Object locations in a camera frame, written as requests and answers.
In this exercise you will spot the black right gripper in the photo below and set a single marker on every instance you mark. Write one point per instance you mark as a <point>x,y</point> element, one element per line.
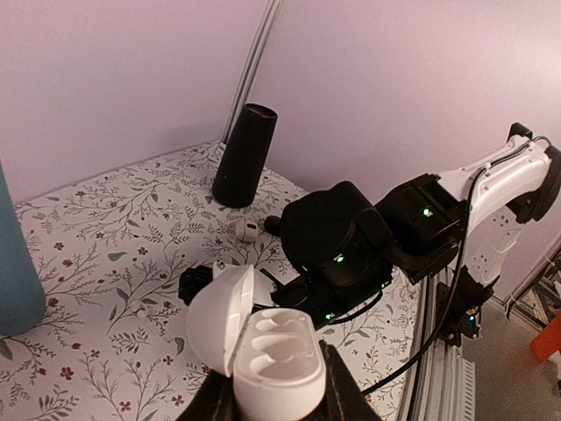
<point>335,240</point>

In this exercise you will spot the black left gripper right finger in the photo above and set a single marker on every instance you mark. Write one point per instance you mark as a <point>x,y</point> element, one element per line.
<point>343,399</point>

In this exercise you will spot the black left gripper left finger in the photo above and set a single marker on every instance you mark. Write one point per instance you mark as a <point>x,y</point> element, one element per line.
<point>214,401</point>

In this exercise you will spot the white earbuds charging case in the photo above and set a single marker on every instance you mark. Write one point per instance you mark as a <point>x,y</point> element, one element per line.
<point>272,355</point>

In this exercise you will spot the white wireless earbud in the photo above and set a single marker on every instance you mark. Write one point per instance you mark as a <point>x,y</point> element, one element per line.
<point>246,230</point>

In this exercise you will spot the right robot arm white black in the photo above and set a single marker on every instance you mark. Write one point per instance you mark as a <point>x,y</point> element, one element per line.
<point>431,216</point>

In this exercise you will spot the black cylindrical object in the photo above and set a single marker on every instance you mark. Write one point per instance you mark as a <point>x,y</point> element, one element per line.
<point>272,225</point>

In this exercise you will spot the white floral table mat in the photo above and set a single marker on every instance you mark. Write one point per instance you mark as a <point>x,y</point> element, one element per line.
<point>109,253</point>

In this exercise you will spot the dark brown plastic cup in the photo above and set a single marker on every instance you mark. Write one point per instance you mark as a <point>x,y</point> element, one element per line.
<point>244,157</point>

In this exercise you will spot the orange object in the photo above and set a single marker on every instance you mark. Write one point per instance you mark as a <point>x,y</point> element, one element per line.
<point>546,343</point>

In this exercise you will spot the teal plastic cup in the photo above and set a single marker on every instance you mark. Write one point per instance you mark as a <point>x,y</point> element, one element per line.
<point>23,299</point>

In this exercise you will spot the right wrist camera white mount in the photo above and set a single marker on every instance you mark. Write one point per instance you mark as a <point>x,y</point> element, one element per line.
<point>194,279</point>

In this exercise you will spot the aluminium front rail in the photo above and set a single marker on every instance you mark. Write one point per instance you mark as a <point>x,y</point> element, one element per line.
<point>441,385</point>

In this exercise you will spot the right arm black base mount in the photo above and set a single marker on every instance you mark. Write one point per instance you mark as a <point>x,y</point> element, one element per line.
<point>463,315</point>

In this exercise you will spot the right aluminium frame post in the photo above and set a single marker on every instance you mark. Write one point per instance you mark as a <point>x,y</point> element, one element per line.
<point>252,63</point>

